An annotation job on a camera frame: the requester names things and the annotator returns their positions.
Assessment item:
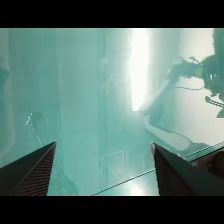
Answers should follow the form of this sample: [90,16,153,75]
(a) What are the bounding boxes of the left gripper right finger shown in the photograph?
[151,143,224,197]

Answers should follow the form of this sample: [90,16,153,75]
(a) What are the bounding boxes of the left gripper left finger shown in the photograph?
[0,141,57,197]

